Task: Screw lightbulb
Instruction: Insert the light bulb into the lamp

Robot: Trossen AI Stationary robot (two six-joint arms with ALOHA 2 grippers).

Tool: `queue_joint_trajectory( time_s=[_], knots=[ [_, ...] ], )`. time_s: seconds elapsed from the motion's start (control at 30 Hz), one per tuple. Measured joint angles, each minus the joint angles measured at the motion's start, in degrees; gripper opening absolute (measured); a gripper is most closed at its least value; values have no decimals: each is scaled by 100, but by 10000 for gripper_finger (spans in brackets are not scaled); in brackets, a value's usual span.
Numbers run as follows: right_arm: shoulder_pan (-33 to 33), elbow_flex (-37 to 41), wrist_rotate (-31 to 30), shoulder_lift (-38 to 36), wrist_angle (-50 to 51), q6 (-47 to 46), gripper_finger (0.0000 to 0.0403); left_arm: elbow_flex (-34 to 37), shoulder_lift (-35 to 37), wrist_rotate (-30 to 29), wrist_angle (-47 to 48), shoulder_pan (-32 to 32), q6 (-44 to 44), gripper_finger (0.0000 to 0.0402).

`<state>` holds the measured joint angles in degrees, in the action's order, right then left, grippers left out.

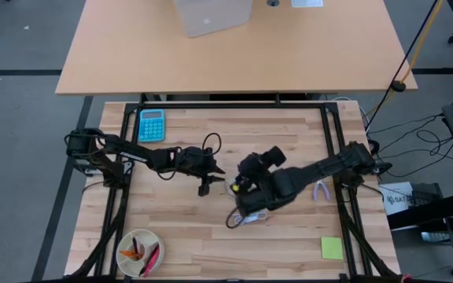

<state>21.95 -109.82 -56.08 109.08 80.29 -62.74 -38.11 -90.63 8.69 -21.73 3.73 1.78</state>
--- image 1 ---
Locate black aluminium table frame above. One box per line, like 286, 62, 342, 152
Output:
71, 93, 400, 283

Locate translucent plastic box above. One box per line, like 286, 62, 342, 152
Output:
173, 0, 254, 39

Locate white power cord with switch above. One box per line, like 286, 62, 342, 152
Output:
234, 210, 269, 227

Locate purple handled pliers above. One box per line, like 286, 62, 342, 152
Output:
312, 179, 332, 202

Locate pink pen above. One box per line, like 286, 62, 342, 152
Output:
143, 244, 160, 277

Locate black metal beam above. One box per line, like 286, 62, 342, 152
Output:
387, 189, 453, 233

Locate long black pen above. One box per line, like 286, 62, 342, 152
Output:
138, 242, 159, 276

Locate round beige organizer bowl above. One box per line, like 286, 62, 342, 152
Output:
115, 228, 166, 278

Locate black floor cable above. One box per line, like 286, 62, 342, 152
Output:
367, 112, 453, 178

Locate white paper sheet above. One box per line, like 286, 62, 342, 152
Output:
291, 0, 325, 9

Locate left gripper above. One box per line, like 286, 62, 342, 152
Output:
175, 145, 227, 197

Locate green sticky note pad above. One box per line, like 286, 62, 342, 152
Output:
320, 236, 344, 261

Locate blue calculator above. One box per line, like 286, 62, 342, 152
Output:
138, 108, 166, 142

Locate white printed bag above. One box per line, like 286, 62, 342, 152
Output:
381, 182, 415, 216

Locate black hanging cable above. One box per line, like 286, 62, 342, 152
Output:
366, 0, 440, 130

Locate yellow cable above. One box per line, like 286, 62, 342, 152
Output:
367, 0, 446, 115

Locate light wood desk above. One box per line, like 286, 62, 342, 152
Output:
55, 0, 418, 96

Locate orange marker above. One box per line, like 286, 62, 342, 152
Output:
119, 249, 143, 260

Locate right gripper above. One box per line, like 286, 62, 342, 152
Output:
235, 145, 287, 215

